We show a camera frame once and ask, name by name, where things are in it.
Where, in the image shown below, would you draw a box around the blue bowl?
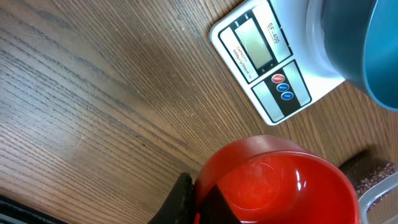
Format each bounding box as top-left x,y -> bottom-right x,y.
322,0 -> 397,111

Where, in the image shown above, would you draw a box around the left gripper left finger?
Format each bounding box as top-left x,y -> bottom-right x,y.
148,172 -> 195,224

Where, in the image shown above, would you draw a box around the orange measuring scoop blue handle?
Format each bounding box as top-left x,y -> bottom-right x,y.
194,135 -> 360,224

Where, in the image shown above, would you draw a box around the clear plastic container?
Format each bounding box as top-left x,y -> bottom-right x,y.
359,172 -> 397,224

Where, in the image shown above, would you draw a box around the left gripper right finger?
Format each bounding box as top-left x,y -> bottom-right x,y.
199,185 -> 241,224

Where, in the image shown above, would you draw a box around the white digital kitchen scale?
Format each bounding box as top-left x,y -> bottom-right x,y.
209,0 -> 345,126

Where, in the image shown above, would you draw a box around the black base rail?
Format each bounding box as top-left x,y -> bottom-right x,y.
1,195 -> 67,224

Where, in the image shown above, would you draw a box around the red beans in container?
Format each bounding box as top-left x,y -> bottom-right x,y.
339,151 -> 397,198

